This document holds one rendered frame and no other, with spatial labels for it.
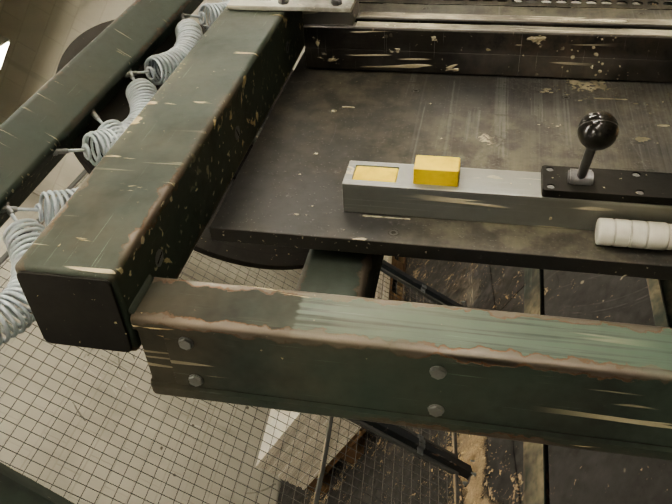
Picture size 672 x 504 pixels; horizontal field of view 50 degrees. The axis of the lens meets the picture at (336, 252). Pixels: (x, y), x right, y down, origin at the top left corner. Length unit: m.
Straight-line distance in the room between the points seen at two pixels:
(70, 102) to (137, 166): 0.74
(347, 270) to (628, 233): 0.30
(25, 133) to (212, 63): 0.53
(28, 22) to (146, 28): 5.61
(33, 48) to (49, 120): 6.00
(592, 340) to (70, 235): 0.48
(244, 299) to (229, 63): 0.40
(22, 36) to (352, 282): 6.79
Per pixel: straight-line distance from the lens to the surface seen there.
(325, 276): 0.82
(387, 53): 1.15
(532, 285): 2.43
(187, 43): 1.79
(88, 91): 1.57
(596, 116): 0.73
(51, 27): 7.32
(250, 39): 1.05
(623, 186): 0.84
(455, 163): 0.83
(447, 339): 0.63
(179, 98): 0.92
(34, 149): 1.41
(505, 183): 0.83
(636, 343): 0.66
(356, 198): 0.84
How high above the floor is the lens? 1.82
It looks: 11 degrees down
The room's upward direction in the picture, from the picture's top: 60 degrees counter-clockwise
